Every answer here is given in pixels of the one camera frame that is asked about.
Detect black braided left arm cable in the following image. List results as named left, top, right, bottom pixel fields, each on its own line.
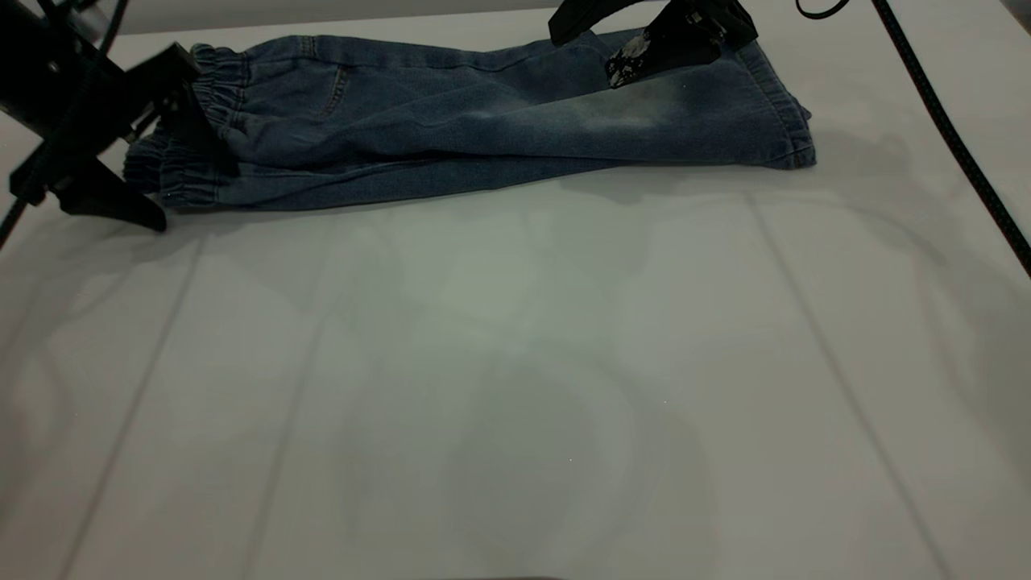
left=0, top=0, right=130, bottom=247

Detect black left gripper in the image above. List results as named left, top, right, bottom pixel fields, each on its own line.
left=0, top=0, right=239, bottom=234

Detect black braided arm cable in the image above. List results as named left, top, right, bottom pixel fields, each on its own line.
left=0, top=0, right=130, bottom=247
left=870, top=0, right=1031, bottom=279

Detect blue denim shorts with basketball print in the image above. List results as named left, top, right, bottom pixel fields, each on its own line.
left=122, top=28, right=818, bottom=214

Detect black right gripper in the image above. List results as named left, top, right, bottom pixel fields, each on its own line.
left=549, top=0, right=759, bottom=89

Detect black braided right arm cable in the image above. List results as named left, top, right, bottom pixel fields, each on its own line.
left=870, top=0, right=1031, bottom=279

